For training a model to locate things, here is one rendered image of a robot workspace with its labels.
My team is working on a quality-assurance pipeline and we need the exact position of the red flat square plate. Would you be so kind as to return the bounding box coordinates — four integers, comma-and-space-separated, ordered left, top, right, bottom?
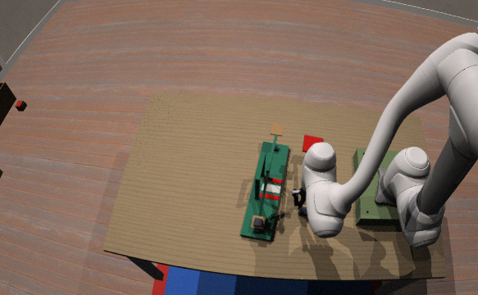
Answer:
303, 135, 323, 152

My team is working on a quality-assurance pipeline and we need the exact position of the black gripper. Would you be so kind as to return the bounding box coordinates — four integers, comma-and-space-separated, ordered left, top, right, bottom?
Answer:
292, 187, 306, 215

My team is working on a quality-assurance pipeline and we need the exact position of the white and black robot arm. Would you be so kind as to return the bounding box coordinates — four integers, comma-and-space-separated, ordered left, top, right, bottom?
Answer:
301, 33, 478, 248

